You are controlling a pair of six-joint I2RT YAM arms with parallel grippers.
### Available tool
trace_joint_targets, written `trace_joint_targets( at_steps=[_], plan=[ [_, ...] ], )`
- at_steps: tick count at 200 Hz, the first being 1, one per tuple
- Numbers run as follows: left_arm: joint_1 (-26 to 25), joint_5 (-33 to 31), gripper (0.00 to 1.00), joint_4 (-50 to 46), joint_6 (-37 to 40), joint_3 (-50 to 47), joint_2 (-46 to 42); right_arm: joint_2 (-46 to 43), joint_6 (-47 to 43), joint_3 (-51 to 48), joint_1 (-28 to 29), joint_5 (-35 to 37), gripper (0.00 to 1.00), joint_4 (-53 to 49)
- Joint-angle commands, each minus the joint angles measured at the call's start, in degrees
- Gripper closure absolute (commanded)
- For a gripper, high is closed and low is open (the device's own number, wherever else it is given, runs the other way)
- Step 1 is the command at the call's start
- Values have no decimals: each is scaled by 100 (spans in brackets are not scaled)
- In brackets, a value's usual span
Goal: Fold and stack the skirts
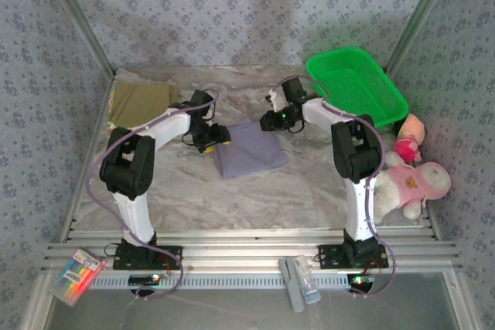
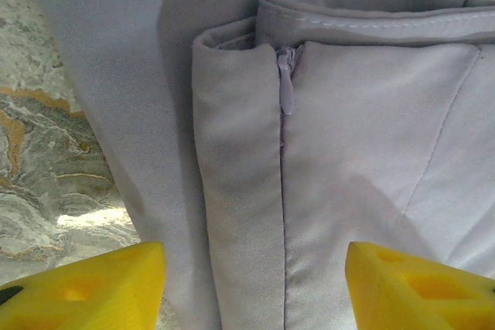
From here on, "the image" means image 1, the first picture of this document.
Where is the grey purple skirt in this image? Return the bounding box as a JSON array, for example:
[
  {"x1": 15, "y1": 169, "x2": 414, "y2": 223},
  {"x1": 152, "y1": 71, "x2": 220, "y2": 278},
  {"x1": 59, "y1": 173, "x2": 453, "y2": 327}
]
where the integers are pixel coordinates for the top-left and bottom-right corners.
[{"x1": 213, "y1": 119, "x2": 289, "y2": 179}]

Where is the olive skirt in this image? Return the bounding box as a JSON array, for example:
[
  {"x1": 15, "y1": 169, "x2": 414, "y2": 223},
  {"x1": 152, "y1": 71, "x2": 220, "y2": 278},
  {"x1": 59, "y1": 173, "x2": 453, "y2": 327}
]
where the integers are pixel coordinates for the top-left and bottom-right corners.
[{"x1": 109, "y1": 81, "x2": 181, "y2": 129}]

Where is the green plastic basket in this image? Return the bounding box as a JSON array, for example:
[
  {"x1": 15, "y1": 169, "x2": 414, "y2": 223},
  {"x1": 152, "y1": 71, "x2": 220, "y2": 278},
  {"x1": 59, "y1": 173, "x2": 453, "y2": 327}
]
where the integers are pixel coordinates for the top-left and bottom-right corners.
[{"x1": 306, "y1": 46, "x2": 410, "y2": 129}]

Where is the doll in pink striped shirt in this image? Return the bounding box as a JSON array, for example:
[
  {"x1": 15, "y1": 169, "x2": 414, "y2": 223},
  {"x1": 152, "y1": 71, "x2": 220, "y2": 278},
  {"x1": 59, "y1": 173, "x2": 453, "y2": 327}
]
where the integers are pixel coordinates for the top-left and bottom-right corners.
[{"x1": 392, "y1": 113, "x2": 426, "y2": 164}]

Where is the white plush in pink outfit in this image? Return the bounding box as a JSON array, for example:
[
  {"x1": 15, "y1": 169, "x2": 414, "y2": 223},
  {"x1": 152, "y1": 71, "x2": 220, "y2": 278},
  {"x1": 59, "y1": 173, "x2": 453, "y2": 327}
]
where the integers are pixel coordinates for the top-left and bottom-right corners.
[{"x1": 373, "y1": 150, "x2": 452, "y2": 223}]

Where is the circuit board with lights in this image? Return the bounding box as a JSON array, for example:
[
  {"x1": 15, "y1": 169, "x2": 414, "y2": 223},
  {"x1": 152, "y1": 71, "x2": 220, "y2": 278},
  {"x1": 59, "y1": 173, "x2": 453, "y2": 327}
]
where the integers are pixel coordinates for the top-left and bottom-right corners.
[
  {"x1": 346, "y1": 273, "x2": 377, "y2": 285},
  {"x1": 128, "y1": 274, "x2": 161, "y2": 285}
]

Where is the grey plastic clamp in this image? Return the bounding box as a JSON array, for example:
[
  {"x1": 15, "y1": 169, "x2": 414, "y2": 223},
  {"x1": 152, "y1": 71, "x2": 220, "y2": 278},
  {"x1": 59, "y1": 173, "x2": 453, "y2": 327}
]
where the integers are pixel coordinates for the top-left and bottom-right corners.
[{"x1": 278, "y1": 257, "x2": 305, "y2": 314}]

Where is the rainbow marker pack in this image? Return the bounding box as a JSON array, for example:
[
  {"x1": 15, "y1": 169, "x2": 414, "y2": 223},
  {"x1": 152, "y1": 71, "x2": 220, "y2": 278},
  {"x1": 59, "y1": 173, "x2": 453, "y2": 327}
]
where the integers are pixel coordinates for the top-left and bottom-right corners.
[{"x1": 49, "y1": 247, "x2": 107, "y2": 308}]

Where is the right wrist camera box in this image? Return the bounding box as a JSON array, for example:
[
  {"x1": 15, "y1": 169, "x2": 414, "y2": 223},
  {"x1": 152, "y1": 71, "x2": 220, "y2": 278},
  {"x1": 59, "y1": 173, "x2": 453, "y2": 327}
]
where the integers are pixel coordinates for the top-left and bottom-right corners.
[{"x1": 265, "y1": 90, "x2": 284, "y2": 114}]

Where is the aluminium rail frame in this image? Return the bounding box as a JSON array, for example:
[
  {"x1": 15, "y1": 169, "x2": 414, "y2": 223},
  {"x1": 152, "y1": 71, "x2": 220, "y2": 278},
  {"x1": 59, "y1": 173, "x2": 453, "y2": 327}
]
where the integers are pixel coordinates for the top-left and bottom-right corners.
[{"x1": 41, "y1": 227, "x2": 464, "y2": 274}]

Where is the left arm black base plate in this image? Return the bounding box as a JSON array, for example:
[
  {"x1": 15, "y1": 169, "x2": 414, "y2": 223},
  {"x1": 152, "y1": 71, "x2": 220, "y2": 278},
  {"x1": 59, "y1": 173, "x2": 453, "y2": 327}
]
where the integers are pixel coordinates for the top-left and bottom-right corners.
[{"x1": 111, "y1": 244, "x2": 183, "y2": 271}]

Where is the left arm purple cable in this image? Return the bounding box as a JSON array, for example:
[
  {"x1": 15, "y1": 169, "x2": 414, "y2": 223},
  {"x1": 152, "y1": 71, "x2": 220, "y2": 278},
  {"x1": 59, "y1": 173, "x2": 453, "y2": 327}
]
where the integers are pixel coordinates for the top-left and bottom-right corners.
[{"x1": 87, "y1": 88, "x2": 220, "y2": 302}]

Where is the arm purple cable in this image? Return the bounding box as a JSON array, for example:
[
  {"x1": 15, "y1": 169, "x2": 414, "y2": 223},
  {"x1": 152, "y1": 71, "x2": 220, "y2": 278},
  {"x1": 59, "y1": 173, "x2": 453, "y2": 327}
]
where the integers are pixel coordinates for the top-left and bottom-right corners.
[
  {"x1": 278, "y1": 77, "x2": 398, "y2": 299},
  {"x1": 87, "y1": 88, "x2": 220, "y2": 302}
]

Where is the grey slotted cable duct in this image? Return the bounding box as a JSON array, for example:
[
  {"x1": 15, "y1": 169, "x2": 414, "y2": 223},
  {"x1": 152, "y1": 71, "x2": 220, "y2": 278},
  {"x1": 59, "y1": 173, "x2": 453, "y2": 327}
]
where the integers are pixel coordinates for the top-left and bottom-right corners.
[{"x1": 89, "y1": 272, "x2": 374, "y2": 291}]

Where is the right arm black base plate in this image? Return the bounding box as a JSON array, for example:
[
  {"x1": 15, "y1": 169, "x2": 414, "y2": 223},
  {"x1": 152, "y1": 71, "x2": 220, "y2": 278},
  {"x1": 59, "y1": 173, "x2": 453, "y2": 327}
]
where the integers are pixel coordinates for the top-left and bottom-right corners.
[{"x1": 317, "y1": 243, "x2": 390, "y2": 270}]

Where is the aluminium corner post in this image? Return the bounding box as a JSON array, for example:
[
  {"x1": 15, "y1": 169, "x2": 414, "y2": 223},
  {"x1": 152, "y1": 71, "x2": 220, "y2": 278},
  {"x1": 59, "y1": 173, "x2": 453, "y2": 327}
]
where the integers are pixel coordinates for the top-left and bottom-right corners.
[
  {"x1": 382, "y1": 0, "x2": 462, "y2": 76},
  {"x1": 38, "y1": 0, "x2": 118, "y2": 78}
]

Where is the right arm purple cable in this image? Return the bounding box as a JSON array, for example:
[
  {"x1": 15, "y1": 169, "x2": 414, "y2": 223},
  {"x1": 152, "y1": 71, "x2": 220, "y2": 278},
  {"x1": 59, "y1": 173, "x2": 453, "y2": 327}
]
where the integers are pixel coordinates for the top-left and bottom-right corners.
[{"x1": 278, "y1": 77, "x2": 398, "y2": 299}]

